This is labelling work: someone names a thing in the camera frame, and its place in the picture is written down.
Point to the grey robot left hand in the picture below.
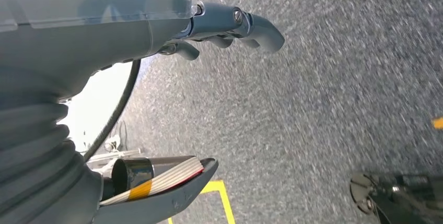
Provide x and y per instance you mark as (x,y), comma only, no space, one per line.
(86,25)

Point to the yellow floor tape square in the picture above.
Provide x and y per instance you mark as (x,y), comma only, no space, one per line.
(225,201)

